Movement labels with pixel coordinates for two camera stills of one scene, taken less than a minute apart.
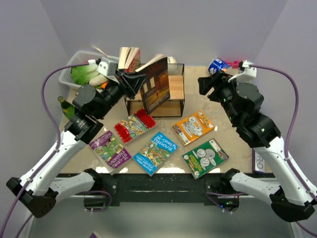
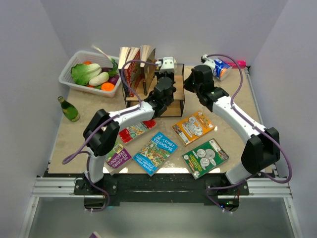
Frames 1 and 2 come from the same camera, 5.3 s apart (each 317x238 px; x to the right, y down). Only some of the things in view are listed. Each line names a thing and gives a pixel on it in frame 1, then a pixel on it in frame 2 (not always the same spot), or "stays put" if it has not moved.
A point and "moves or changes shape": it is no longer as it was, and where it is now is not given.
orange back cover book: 191,128 stays put
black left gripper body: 112,93 → 171,100
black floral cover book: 124,52 stays put
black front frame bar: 163,188 stays put
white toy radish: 98,80 stays put
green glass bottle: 68,108 stays put
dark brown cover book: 155,89 moves or changes shape
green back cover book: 200,159 stays put
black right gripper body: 223,92 → 189,85
